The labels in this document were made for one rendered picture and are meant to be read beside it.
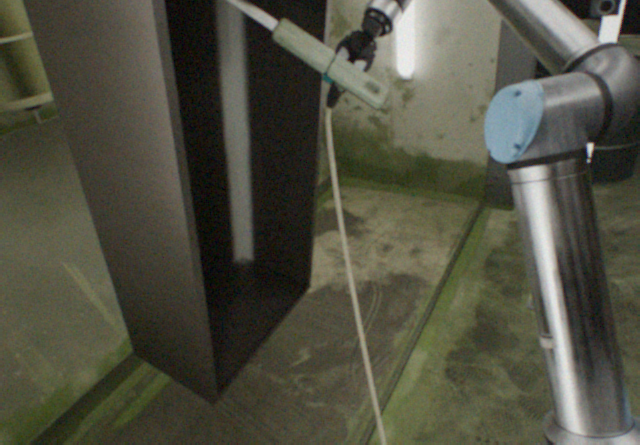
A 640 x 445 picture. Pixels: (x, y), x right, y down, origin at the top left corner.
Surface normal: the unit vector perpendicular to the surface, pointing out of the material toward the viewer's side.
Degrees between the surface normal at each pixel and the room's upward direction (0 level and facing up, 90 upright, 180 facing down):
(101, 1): 90
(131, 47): 90
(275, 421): 0
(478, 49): 90
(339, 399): 0
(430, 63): 90
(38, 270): 57
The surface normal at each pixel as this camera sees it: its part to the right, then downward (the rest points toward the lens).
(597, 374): -0.15, 0.08
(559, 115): 0.11, 0.04
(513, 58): -0.51, 0.50
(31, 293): 0.65, -0.32
